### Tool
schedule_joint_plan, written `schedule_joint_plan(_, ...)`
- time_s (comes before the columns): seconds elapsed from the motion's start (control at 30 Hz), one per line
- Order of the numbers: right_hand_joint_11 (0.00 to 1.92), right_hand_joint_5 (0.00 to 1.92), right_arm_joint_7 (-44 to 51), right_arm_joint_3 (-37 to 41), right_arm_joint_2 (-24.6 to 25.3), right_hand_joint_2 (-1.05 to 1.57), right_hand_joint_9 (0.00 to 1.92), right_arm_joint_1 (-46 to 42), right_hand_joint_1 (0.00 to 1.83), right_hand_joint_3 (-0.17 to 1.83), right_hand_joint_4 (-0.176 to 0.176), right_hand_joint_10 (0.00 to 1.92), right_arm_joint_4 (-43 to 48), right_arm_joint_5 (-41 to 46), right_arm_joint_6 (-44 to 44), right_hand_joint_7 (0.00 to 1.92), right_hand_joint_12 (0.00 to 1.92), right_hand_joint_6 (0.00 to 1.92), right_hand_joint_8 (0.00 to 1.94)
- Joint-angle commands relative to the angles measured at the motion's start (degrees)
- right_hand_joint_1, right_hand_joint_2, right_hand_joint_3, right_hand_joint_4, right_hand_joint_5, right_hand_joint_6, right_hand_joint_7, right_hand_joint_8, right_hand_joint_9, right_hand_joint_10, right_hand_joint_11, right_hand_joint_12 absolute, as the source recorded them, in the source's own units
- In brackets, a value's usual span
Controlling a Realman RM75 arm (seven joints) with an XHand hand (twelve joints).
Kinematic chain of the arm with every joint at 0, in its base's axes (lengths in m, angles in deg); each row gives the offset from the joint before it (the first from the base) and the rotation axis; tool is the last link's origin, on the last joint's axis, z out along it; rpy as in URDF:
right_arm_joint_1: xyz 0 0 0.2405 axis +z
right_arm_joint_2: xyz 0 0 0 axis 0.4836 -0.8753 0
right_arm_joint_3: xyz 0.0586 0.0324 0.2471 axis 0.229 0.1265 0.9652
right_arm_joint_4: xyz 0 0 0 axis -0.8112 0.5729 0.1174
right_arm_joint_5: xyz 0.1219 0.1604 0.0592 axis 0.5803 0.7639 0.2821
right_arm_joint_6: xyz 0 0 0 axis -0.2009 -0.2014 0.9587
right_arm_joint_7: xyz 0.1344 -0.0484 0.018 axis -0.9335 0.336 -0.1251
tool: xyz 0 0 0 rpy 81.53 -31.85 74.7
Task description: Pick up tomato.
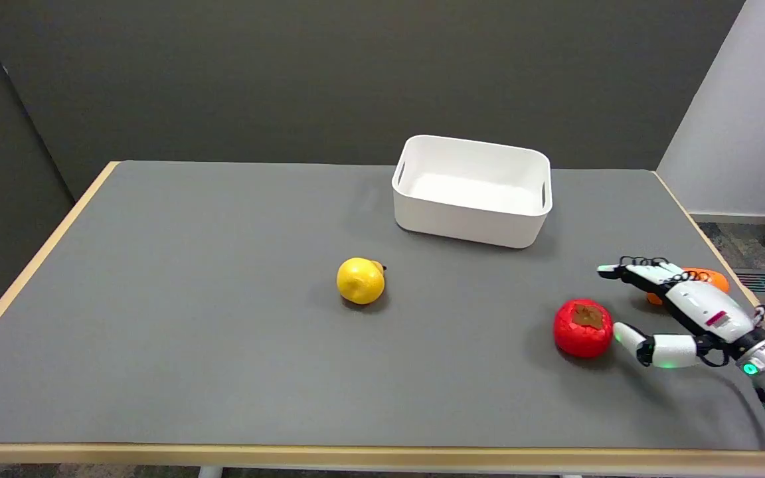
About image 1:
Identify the orange carrot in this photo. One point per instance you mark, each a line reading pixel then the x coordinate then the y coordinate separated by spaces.
pixel 708 278

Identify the floor vent grille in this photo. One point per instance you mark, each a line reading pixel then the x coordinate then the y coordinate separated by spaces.
pixel 762 282

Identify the white plastic storage bin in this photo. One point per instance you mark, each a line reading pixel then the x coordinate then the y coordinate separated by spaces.
pixel 471 191

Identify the red persimmon fruit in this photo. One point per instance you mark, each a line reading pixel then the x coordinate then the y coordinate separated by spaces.
pixel 582 328

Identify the yellow pear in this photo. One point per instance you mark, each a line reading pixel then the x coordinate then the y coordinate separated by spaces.
pixel 360 280

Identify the grey table mat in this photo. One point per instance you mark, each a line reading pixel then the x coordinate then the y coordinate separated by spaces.
pixel 369 302

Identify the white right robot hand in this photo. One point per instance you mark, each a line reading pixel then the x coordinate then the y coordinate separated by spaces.
pixel 701 307

